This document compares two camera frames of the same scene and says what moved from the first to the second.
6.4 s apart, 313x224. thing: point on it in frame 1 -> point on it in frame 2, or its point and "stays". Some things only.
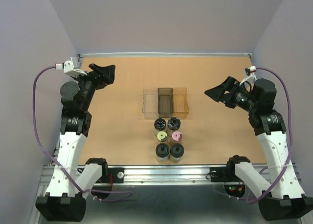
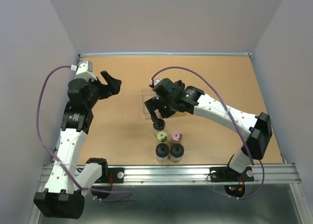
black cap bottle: (162, 151) stays
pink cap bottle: (176, 137) stays
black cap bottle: (176, 152) stays
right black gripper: (217, 92) -> (154, 103)
